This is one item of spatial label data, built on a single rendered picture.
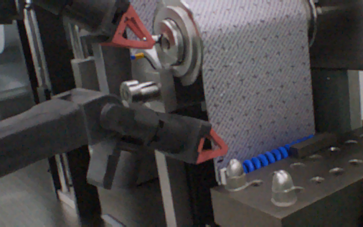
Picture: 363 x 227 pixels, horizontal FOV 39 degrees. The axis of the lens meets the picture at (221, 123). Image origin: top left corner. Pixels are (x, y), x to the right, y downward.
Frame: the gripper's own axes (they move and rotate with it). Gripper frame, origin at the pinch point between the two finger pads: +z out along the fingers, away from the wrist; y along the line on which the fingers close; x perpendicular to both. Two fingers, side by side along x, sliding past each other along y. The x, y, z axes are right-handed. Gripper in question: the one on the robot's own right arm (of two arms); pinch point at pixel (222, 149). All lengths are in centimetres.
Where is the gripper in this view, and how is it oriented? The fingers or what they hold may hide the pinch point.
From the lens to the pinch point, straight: 83.8
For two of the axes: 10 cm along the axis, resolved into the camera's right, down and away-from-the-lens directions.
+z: 7.5, 2.4, 6.1
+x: 2.8, -9.6, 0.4
